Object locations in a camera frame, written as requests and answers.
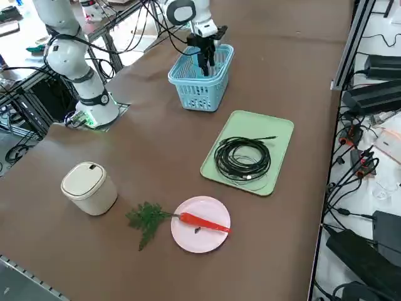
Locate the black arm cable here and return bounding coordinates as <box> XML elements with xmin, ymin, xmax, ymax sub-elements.
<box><xmin>137</xmin><ymin>0</ymin><xmax>201</xmax><ymax>58</ymax></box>

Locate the green plastic tray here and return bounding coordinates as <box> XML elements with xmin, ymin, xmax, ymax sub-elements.
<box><xmin>199</xmin><ymin>109</ymin><xmax>295</xmax><ymax>198</ymax></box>

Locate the cream small trash bin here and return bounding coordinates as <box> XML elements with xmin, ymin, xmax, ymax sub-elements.
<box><xmin>60</xmin><ymin>161</ymin><xmax>119</xmax><ymax>217</ymax></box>

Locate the aluminium table edge rail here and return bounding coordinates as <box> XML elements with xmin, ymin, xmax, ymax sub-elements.
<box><xmin>0</xmin><ymin>253</ymin><xmax>70</xmax><ymax>301</ymax></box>

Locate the pink round plate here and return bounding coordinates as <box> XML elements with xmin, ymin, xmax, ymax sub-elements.
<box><xmin>169</xmin><ymin>196</ymin><xmax>232</xmax><ymax>255</ymax></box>

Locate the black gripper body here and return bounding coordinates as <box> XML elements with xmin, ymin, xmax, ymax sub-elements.
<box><xmin>186</xmin><ymin>30</ymin><xmax>219</xmax><ymax>53</ymax></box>

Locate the white and pink device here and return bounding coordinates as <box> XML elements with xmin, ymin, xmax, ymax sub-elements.
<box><xmin>373</xmin><ymin>127</ymin><xmax>401</xmax><ymax>164</ymax></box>

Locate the orange and black connector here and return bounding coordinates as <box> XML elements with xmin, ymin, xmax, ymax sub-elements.
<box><xmin>356</xmin><ymin>149</ymin><xmax>380</xmax><ymax>180</ymax></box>
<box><xmin>339</xmin><ymin>123</ymin><xmax>365</xmax><ymax>147</ymax></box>

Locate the long black box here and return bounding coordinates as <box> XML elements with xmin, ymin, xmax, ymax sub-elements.
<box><xmin>340</xmin><ymin>79</ymin><xmax>401</xmax><ymax>116</ymax></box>

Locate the aluminium table side rail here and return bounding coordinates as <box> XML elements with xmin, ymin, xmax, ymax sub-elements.
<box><xmin>330</xmin><ymin>0</ymin><xmax>377</xmax><ymax>92</ymax></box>

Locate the large black power adapter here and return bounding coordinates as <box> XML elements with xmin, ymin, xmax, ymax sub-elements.
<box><xmin>325</xmin><ymin>228</ymin><xmax>401</xmax><ymax>301</ymax></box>

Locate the orange toy carrot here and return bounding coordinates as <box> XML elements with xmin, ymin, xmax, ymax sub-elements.
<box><xmin>125</xmin><ymin>201</ymin><xmax>232</xmax><ymax>252</ymax></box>

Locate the blue plastic basket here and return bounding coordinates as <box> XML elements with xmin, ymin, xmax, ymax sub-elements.
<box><xmin>167</xmin><ymin>43</ymin><xmax>236</xmax><ymax>112</ymax></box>

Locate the coiled black cable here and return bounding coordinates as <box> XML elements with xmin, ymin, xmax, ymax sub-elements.
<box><xmin>214</xmin><ymin>135</ymin><xmax>279</xmax><ymax>191</ymax></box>

